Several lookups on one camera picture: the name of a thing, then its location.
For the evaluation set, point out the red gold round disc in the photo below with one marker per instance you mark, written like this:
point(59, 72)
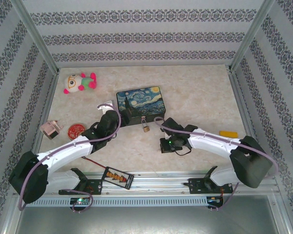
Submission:
point(75, 131)

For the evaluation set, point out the left aluminium side rail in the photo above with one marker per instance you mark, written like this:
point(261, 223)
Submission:
point(45, 114)

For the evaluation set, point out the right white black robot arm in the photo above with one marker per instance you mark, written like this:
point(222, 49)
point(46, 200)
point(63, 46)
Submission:
point(210, 143)

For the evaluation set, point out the right aluminium corner post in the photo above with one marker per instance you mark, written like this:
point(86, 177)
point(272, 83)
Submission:
point(252, 34)

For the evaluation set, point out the yellow rectangular block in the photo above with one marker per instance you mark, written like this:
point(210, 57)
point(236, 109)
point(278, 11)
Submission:
point(228, 134)

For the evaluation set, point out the right controller board with LEDs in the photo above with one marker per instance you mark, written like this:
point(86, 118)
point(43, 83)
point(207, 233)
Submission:
point(215, 200)

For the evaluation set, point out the white pink green plush toy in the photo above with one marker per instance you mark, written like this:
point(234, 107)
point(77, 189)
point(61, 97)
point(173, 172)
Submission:
point(73, 84)

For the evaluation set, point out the left controller board with LEDs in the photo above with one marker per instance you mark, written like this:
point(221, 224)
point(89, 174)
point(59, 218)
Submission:
point(80, 201)

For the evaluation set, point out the small brass padlock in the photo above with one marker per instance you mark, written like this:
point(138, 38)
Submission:
point(146, 128)

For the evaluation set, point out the black abacus with orange beads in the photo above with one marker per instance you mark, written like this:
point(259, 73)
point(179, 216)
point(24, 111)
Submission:
point(117, 176)

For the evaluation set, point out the left aluminium corner post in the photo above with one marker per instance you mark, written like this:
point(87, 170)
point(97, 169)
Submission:
point(34, 34)

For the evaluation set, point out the aluminium corner post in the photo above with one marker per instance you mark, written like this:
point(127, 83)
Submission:
point(34, 34)
point(252, 34)

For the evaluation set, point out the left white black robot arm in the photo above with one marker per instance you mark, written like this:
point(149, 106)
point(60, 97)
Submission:
point(63, 151)

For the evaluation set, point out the right aluminium side rail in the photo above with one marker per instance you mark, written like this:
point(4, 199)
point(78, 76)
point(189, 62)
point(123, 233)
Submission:
point(246, 117)

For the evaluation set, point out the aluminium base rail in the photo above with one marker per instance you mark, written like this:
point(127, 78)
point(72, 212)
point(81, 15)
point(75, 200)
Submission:
point(156, 181)

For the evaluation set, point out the pink and black plastic gadget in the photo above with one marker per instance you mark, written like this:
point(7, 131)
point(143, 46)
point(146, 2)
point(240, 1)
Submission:
point(47, 129)

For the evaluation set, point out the aluminium side rail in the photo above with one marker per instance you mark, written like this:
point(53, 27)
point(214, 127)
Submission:
point(45, 114)
point(246, 117)

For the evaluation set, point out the starry night tin box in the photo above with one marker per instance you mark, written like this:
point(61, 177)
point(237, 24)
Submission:
point(141, 100)

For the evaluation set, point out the grey metal sheet panel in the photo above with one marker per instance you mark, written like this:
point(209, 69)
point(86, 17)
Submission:
point(146, 221)

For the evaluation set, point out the controller board with leds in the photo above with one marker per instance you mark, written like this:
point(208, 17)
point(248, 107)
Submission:
point(80, 201)
point(215, 200)

